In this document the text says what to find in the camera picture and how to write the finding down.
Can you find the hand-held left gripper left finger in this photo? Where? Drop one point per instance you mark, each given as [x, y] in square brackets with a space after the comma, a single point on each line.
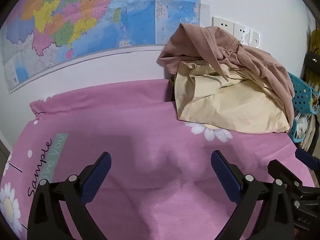
[98, 172]

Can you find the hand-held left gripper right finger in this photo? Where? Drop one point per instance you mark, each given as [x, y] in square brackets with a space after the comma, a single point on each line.
[225, 175]

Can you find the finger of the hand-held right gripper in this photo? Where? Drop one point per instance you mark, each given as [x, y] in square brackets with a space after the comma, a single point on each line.
[306, 158]
[282, 171]

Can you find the beige pink jacket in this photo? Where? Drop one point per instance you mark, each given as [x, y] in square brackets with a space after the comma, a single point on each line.
[262, 65]

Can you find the pink printed blanket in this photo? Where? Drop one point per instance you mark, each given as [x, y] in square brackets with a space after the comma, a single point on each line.
[125, 120]

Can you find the blue plastic basket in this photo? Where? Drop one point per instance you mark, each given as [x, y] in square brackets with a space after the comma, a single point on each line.
[301, 92]

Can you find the pale yellow garment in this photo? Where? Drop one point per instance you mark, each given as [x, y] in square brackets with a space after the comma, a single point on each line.
[237, 105]

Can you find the white wall socket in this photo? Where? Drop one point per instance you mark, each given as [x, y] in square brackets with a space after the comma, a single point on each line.
[222, 22]
[255, 38]
[241, 31]

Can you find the colourful wall map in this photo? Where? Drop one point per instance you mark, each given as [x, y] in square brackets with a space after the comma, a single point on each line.
[75, 17]

